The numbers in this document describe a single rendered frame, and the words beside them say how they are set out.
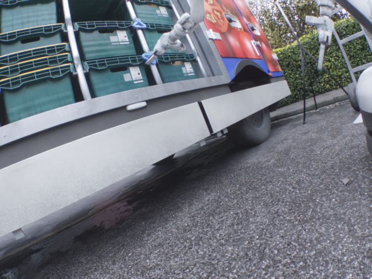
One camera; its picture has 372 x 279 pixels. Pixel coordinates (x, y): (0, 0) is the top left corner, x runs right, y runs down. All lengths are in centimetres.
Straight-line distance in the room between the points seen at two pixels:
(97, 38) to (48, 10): 37
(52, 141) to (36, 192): 19
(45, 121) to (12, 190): 27
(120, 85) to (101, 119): 32
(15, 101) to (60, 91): 23
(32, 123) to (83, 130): 20
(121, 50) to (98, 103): 49
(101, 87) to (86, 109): 28
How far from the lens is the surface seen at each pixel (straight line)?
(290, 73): 349
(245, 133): 167
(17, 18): 126
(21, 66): 105
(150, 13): 157
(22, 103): 97
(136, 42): 145
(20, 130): 76
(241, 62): 176
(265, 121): 206
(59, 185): 73
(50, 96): 98
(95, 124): 80
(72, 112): 78
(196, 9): 90
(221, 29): 180
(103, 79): 106
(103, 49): 117
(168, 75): 129
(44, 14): 128
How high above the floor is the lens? 40
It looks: 3 degrees down
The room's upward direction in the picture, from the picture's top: 22 degrees counter-clockwise
